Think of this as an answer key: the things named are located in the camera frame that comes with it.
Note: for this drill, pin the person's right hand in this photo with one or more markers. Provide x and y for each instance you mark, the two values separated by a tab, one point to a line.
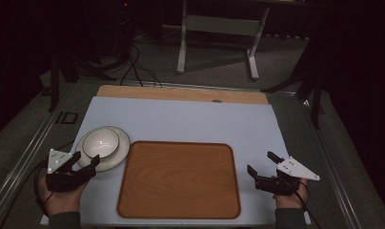
290	202

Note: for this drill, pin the white bowl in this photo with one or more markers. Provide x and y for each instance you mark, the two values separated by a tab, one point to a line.
100	143

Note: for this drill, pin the wooden tray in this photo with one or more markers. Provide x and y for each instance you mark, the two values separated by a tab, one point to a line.
178	181

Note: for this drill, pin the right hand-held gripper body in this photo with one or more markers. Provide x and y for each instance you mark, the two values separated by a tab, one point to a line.
279	185

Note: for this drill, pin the person's left hand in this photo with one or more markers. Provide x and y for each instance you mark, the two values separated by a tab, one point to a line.
63	202

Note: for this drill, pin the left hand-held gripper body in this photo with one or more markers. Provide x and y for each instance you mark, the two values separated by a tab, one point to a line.
62	181

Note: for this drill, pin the white plate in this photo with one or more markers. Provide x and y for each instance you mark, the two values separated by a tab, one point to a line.
122	149

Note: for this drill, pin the white metal stand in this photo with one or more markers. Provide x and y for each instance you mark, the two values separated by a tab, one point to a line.
219	25

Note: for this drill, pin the aluminium rail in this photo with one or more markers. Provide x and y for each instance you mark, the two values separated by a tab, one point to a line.
333	165
25	149

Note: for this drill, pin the black device with red light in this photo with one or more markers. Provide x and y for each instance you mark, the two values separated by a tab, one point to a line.
125	25

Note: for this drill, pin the black metal stand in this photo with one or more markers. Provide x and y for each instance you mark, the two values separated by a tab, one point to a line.
316	95
55	82

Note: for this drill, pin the white table mat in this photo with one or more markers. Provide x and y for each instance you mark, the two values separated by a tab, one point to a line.
181	120

